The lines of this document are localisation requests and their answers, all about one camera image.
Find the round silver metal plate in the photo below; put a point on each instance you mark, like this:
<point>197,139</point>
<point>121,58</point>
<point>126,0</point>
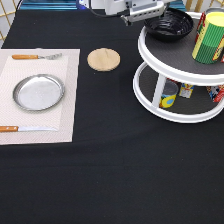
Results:
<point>38,92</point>

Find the wooden handled fork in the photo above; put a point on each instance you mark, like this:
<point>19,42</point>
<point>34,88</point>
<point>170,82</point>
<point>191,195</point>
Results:
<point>23,57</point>

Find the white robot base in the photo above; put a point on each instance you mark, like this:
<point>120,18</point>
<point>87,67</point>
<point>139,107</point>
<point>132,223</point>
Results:
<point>83,3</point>

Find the blue white food box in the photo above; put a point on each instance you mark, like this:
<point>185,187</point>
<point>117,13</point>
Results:
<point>186,90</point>

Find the round wooden coaster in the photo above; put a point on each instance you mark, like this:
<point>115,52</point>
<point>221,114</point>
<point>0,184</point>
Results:
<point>103,59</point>

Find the black ribbed bowl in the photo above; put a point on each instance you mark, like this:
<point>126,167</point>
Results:
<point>172,26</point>

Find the yellow blue small can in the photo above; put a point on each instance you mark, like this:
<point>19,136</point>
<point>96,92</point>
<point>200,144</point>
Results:
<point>169,94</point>

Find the red raisins box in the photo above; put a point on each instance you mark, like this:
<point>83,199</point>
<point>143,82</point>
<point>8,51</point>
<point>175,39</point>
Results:
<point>200,25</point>

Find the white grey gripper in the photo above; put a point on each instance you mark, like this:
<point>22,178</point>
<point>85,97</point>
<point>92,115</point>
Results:
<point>129,11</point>

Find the white two-tier lazy Susan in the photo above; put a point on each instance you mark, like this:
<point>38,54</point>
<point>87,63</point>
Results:
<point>162,61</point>

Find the wooden handled knife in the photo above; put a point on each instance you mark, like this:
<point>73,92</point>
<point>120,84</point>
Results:
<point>25,128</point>

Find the red orange snack box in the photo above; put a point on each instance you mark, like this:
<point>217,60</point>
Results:
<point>216,93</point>

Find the beige woven placemat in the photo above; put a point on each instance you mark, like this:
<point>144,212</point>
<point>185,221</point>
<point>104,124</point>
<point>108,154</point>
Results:
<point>60,116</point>

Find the green yellow cylindrical can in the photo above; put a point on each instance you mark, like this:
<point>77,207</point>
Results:
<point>210,43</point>

